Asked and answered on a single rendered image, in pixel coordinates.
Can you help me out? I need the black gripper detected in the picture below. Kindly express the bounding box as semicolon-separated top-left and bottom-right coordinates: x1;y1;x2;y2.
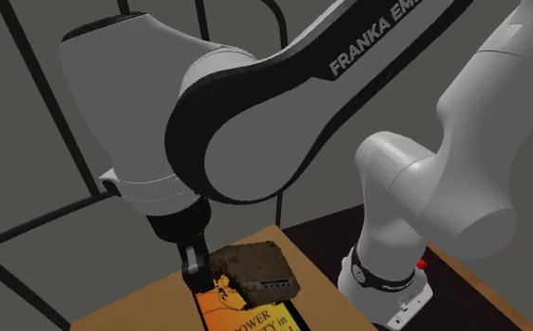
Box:
146;196;213;294

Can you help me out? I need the light wooden table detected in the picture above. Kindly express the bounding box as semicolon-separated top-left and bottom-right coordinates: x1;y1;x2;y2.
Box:
70;223;533;331

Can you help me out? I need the brown rough block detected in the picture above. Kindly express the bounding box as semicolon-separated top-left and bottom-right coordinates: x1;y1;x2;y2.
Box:
208;240;302;308

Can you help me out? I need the orange yellow book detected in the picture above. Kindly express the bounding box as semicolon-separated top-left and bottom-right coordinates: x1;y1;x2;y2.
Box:
194;274;311;331

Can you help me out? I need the dark robot stand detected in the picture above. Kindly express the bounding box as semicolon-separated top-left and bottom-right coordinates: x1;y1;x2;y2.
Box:
281;203;531;331

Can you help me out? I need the black metal frame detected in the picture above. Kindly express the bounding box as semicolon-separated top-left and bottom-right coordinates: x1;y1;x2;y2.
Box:
0;0;290;331

